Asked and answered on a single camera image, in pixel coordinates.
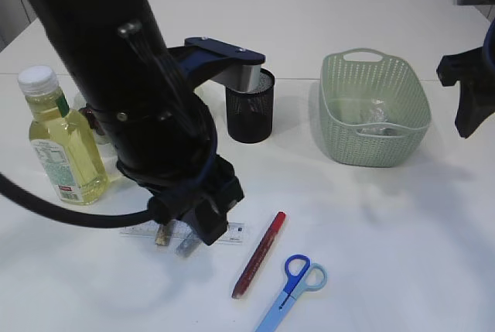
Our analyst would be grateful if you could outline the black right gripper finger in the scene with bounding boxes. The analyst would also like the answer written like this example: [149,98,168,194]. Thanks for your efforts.
[455,80,494,139]

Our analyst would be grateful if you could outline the green woven plastic basket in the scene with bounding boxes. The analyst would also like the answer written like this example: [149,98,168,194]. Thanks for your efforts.
[319,48,432,168]

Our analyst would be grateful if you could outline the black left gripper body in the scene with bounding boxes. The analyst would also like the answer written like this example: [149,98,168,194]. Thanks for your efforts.
[148,155,244,245]

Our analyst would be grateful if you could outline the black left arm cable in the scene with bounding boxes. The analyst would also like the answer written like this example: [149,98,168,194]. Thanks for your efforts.
[0,171,155,229]

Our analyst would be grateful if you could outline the red marker pen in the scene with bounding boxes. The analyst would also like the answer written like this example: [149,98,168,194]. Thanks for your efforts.
[231,211,286,299]

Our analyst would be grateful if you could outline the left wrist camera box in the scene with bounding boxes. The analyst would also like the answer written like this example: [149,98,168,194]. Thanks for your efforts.
[169,37,266,93]

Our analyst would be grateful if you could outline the gold marker pen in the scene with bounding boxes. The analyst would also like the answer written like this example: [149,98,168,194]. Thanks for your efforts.
[155,222,174,247]

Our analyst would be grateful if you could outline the blue handled scissors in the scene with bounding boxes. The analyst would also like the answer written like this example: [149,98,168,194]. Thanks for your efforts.
[255,254,328,331]

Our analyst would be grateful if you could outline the clear plastic ruler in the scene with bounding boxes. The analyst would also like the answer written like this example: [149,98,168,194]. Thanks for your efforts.
[120,221,248,245]

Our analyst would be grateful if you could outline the yellow tea drink bottle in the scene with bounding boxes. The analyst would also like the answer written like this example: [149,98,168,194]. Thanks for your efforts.
[18,65,109,205]

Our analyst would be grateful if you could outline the black mesh pen holder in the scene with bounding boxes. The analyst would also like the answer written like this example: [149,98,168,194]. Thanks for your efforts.
[225,69,275,144]

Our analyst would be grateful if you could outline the silver blue marker pen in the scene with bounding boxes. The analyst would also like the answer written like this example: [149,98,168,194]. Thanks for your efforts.
[175,231,202,258]

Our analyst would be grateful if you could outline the green wavy plastic plate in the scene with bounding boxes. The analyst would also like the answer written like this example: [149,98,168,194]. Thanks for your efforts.
[73,92,117,170]

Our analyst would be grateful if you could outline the purple artificial grape bunch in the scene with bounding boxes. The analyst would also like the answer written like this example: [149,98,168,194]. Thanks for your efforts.
[79,105,104,135]

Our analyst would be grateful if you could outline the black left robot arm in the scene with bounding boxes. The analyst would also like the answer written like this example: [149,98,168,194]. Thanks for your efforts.
[1,0,244,245]

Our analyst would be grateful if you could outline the clear plastic sheet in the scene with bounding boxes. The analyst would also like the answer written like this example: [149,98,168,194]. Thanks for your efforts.
[358,99,388,135]

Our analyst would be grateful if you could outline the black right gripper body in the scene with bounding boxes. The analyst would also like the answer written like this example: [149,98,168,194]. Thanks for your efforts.
[436,22,494,87]

